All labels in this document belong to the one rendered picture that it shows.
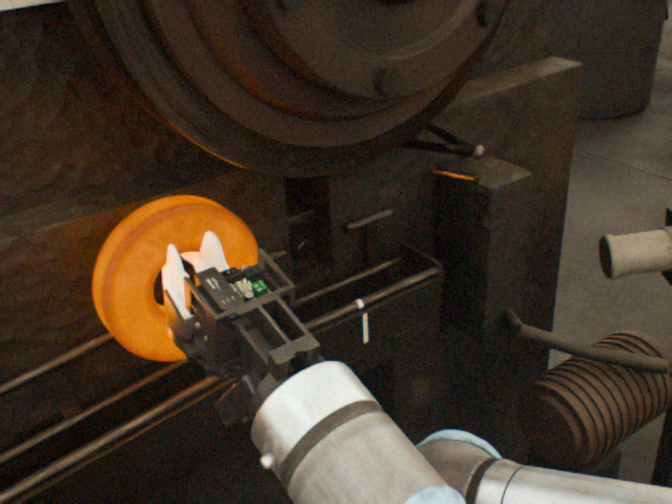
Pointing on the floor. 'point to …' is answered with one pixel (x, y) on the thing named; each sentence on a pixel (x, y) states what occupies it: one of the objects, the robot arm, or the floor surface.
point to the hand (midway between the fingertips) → (177, 261)
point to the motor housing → (592, 408)
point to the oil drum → (611, 52)
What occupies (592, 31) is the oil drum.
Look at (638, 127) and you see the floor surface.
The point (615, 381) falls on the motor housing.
